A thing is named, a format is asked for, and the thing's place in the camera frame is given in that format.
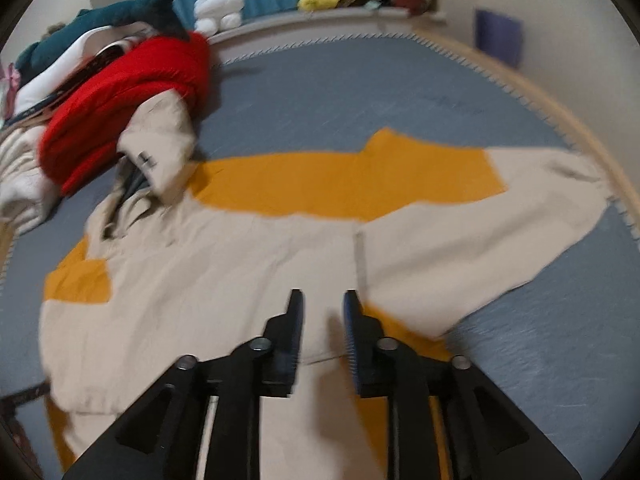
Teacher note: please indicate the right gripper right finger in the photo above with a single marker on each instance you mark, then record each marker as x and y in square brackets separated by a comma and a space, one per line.
[370, 352]

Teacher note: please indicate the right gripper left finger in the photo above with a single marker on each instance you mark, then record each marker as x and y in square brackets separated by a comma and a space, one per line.
[285, 332]

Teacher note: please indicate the beige and yellow hooded jacket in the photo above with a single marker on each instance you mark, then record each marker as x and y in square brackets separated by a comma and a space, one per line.
[199, 259]

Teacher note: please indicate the white folded clothes stack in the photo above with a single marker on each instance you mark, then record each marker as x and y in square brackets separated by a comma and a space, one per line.
[77, 56]

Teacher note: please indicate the red fluffy blanket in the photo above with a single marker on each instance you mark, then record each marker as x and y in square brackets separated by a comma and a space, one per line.
[81, 138]

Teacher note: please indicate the folded white duvet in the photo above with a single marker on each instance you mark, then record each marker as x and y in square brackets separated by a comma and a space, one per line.
[27, 194]

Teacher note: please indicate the purple bag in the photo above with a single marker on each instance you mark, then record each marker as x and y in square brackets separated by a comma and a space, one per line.
[499, 36]

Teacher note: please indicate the white plush toy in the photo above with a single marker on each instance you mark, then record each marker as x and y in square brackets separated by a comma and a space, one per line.
[213, 16]

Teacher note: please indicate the teal shark plush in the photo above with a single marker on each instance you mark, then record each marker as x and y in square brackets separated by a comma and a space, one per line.
[159, 14]

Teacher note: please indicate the wooden bed frame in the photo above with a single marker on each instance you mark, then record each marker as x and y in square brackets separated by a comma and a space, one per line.
[525, 80]

